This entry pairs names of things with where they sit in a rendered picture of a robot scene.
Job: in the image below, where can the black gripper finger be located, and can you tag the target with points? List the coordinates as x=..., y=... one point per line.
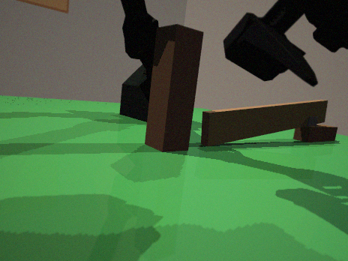
x=263, y=44

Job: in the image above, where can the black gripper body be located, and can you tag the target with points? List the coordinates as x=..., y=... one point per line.
x=281, y=17

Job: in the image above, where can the long brown wooden beam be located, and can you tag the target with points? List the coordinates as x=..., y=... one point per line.
x=228, y=125

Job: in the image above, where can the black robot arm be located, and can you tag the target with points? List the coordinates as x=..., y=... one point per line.
x=139, y=29

